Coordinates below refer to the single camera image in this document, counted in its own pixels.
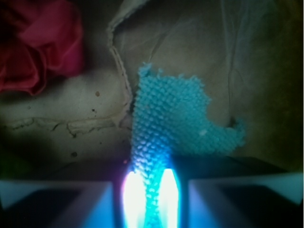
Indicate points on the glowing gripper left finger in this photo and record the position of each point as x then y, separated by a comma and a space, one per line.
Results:
129, 200

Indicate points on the light blue cloth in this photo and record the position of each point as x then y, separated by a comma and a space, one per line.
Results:
170, 118

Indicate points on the brown paper bag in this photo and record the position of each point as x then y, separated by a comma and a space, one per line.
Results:
248, 54

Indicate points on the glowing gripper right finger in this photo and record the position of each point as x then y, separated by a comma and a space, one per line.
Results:
173, 199

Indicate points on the red crumpled cloth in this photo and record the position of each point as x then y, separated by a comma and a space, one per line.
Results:
39, 40

